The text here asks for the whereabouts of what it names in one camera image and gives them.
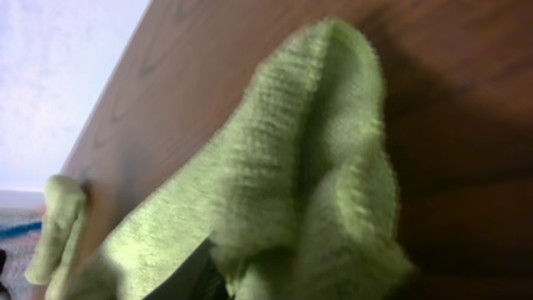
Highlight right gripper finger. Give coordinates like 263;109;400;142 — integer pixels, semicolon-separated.
144;238;229;300

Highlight green microfiber cloth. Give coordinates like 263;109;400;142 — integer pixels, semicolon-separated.
47;18;416;299

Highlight folded green cloth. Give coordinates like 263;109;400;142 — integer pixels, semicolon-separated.
26;175;87;285

